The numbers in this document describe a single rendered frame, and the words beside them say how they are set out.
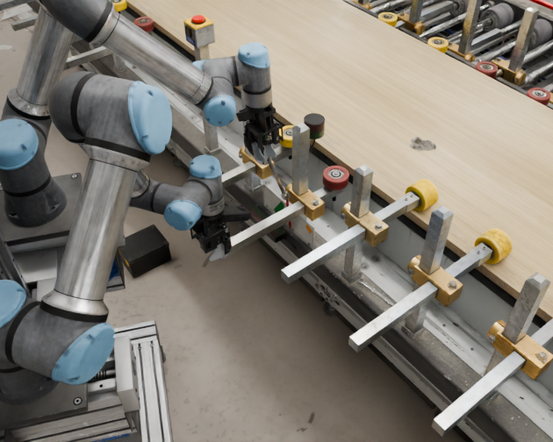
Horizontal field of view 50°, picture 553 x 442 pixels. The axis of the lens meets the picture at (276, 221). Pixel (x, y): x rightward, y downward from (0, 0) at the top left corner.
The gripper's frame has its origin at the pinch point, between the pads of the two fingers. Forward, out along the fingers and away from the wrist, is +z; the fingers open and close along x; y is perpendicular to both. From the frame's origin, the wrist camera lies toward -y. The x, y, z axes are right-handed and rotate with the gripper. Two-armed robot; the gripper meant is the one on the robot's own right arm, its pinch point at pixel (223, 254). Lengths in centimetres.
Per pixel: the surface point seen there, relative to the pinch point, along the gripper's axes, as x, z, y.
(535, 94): 11, -8, -126
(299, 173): -2.2, -13.3, -29.7
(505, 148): 24, -7, -93
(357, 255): 22.8, 1.8, -31.1
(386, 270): 22, 21, -47
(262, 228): 1.1, -3.4, -13.2
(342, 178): 3.0, -8.0, -42.3
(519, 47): -7, -14, -139
